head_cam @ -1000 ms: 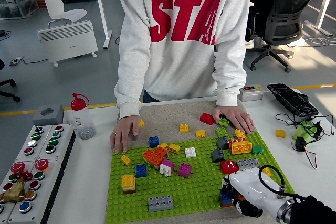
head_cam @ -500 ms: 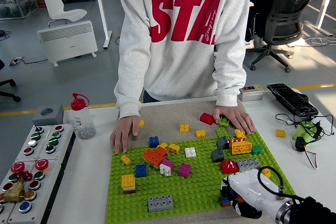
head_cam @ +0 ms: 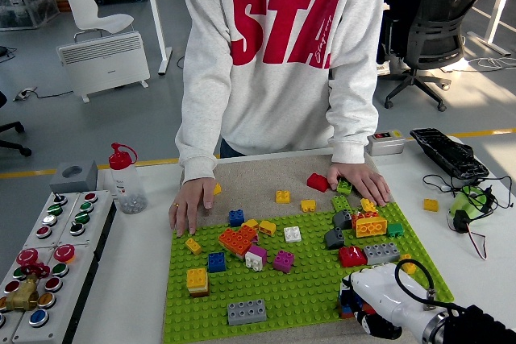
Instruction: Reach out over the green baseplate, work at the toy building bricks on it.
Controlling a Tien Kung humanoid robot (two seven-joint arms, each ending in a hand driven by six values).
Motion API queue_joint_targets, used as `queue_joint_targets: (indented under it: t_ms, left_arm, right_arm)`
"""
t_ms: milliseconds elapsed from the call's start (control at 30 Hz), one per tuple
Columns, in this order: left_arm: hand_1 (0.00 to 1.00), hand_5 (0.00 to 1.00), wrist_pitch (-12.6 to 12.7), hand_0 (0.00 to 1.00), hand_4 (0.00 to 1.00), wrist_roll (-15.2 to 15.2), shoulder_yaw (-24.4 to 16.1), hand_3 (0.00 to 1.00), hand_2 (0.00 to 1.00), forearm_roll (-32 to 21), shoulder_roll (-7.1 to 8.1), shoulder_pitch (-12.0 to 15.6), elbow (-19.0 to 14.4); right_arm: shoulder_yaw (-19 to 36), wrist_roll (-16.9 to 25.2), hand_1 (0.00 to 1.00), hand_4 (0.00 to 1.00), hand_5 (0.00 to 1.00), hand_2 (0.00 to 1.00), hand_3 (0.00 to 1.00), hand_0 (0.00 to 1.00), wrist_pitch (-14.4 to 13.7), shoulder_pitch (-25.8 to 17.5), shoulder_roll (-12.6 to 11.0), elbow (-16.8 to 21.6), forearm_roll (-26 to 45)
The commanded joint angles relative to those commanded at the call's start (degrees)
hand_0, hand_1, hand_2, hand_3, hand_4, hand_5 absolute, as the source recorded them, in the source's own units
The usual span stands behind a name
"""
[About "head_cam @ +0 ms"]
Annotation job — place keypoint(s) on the person's left hand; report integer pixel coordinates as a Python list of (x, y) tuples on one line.
[(363, 183)]

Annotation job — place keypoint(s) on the person's right hand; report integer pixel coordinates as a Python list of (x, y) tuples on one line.
[(190, 199)]

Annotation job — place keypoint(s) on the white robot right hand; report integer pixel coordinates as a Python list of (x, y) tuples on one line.
[(395, 295)]

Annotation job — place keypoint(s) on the lime green long brick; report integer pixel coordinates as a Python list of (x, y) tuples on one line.
[(344, 187)]

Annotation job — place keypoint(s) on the yellow square toy brick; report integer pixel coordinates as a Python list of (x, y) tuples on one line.
[(250, 224), (367, 205), (282, 197), (267, 228), (431, 204), (217, 189), (308, 205)]

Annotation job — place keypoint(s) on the blue square toy brick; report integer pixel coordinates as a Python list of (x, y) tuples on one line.
[(236, 218), (348, 303), (216, 262)]

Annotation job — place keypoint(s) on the magenta square toy brick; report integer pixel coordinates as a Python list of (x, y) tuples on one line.
[(283, 260)]

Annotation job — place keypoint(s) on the green toy baseplate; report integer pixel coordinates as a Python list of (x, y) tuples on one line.
[(282, 295)]

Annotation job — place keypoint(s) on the person's left forearm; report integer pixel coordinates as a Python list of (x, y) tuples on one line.
[(354, 134)]

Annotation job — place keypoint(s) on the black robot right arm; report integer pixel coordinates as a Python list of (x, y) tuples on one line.
[(483, 328)]

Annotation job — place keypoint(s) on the person's right forearm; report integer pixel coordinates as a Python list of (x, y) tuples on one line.
[(197, 154)]

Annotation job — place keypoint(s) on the yellow narrow toy brick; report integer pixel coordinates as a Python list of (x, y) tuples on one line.
[(193, 246), (409, 269)]

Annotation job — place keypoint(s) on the orange long toy brick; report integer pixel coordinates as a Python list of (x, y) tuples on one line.
[(364, 215)]

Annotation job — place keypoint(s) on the grey eight-stud toy brick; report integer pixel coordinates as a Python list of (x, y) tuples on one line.
[(246, 312), (381, 253)]

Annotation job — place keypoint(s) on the red curved-top toy brick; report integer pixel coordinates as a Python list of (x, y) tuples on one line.
[(351, 256), (317, 182)]

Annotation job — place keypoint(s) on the dark green toy brick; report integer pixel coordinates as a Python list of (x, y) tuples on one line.
[(395, 230)]

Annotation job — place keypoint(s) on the white square toy brick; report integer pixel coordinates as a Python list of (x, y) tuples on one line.
[(292, 234)]

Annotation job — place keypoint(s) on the dark grey sloped brick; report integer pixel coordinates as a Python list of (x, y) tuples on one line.
[(334, 238), (342, 219)]

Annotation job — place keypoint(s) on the large yellow holed brick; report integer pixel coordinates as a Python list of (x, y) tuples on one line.
[(370, 227)]

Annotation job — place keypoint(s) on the orange brick cluster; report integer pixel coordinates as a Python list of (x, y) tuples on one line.
[(236, 241)]

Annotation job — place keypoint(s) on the clear bottle with red cap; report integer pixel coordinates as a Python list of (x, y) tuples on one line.
[(127, 193)]

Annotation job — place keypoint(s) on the grey-brown mat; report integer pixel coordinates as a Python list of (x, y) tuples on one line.
[(262, 179)]

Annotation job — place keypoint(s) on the yellow tan brown brick stack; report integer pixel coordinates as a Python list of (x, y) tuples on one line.
[(197, 279)]

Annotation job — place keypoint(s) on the white and magenta brick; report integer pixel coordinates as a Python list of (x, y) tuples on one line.
[(255, 258)]

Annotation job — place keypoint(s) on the black keyboard in plastic wrap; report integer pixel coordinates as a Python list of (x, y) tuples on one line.
[(447, 152)]

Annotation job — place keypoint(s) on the grey push-button control box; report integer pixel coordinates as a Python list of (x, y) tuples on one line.
[(60, 320), (64, 217), (18, 322), (98, 215)]

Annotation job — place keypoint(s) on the green plastic device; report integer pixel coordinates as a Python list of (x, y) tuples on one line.
[(459, 203)]

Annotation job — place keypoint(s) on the grey block with round hole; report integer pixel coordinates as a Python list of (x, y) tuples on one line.
[(82, 183)]

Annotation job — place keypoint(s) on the black mesh office chair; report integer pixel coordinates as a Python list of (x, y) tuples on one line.
[(437, 42)]

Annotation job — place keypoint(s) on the white panel heater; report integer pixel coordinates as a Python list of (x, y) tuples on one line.
[(105, 62)]

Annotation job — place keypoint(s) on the brass valve with red handwheel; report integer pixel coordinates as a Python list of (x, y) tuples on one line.
[(22, 295)]

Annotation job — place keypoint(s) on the black swivel chair base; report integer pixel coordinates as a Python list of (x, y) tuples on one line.
[(10, 126)]

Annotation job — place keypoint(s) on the grey floor socket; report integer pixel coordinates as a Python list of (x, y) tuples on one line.
[(25, 93)]

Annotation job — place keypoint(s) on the white desk with wooden top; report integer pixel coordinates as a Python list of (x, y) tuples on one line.
[(496, 17)]

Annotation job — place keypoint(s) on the white plastic chair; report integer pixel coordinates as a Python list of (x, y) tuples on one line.
[(86, 9)]

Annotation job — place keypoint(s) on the transparent storage box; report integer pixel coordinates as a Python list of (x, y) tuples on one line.
[(28, 5)]

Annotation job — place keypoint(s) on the grey two-button switch box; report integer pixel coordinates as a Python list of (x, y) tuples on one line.
[(387, 146)]

